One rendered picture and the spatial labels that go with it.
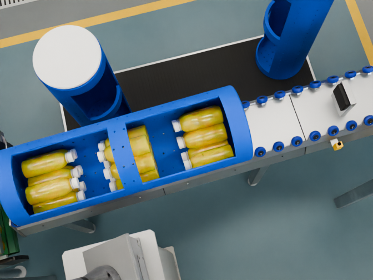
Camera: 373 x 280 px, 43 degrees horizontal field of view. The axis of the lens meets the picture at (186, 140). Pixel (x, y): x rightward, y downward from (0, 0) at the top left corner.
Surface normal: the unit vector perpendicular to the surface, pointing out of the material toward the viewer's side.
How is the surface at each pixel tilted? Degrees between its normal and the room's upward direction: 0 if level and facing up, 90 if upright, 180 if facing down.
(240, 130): 25
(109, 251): 43
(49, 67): 0
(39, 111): 0
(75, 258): 0
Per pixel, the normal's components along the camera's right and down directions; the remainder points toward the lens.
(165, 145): 0.02, -0.06
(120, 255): -0.69, 0.00
